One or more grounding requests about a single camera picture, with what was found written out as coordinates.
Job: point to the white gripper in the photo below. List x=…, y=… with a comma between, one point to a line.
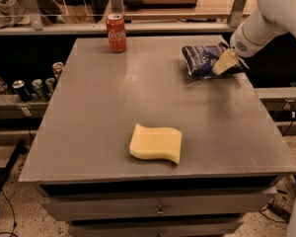
x=241, y=44

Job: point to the blue chip bag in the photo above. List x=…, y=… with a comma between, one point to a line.
x=200, y=59

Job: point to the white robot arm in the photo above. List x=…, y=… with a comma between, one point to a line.
x=271, y=19

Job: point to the yellow sponge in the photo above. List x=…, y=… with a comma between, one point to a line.
x=153, y=143

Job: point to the grey drawer cabinet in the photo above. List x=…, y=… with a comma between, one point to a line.
x=232, y=153

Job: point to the red Coca-Cola can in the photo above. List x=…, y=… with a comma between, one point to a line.
x=116, y=33

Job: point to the black power adapter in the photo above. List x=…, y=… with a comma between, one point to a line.
x=280, y=211

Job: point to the orange drink can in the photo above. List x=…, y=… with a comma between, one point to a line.
x=58, y=68

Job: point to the silver drink can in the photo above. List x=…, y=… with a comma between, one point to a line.
x=50, y=84

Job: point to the green drink can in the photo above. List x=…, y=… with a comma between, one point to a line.
x=39, y=90

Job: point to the dark blue drink can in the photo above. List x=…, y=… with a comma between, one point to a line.
x=22, y=90

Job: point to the grey cloth pile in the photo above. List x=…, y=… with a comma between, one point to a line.
x=28, y=12

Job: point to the black stand leg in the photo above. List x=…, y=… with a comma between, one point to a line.
x=20, y=148

